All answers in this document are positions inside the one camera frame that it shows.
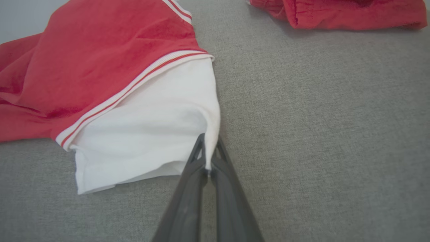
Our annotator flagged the grey fabric sofa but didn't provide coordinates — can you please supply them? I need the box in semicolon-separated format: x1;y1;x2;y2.
0;0;430;242

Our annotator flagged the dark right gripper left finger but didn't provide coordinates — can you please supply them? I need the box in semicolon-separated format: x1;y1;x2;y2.
150;133;208;242

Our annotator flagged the red Bulls basketball jersey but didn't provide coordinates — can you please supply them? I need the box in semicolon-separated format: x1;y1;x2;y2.
0;0;221;196

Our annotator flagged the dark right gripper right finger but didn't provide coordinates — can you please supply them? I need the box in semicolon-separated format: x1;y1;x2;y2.
210;136;265;242

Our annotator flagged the red shorts white waistband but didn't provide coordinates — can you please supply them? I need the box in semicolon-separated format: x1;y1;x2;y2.
246;0;428;31

